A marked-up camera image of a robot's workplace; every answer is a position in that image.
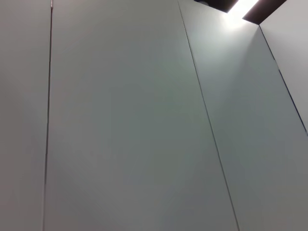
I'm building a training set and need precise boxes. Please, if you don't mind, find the recessed ceiling light strip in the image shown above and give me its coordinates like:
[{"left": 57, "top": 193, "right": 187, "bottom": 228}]
[{"left": 194, "top": 0, "right": 287, "bottom": 25}]

